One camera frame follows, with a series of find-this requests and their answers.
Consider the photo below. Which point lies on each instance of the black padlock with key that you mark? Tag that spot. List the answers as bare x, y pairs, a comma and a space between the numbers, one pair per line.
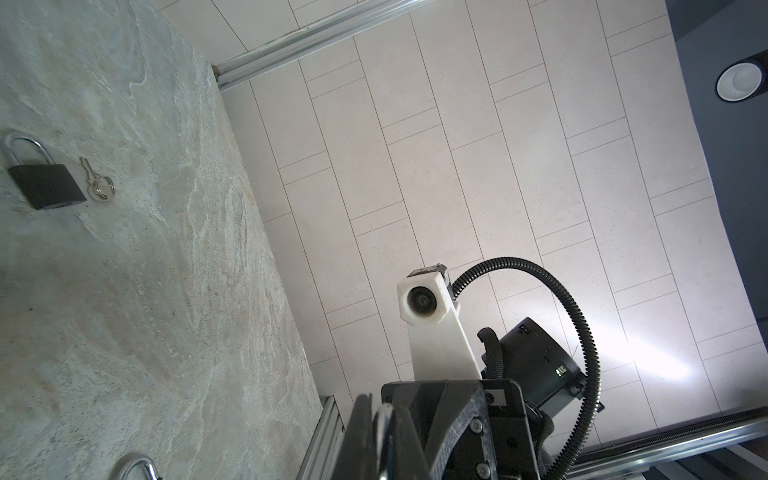
45, 186

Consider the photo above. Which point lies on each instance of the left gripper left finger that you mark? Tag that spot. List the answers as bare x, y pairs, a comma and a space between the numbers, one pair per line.
357, 458

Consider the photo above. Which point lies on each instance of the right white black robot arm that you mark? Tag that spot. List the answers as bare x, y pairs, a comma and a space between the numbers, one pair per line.
561, 395

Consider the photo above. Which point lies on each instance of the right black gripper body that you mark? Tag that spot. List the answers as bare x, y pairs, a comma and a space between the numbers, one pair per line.
469, 429

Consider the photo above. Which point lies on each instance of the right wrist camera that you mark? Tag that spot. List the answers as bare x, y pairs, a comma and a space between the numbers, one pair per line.
439, 346

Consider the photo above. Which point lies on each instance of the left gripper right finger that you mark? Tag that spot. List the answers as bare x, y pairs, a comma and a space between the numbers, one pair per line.
403, 455

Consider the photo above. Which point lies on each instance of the small blue padlock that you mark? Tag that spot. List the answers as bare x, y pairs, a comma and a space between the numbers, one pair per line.
383, 439

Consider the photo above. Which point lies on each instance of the silver key of black padlock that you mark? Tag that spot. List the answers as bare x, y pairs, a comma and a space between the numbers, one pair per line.
100, 188

